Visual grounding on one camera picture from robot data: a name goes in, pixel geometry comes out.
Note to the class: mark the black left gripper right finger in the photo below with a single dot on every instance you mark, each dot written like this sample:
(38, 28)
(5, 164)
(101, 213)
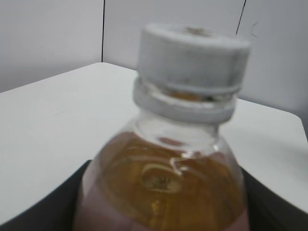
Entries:
(267, 211)

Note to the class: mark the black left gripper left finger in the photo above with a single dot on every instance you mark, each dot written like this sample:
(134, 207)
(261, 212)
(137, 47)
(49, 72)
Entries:
(55, 212)

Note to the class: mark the peach oolong tea bottle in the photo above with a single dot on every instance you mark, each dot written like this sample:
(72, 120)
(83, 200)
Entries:
(168, 169)

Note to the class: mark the white bottle cap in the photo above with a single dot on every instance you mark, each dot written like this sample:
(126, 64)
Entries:
(192, 59)

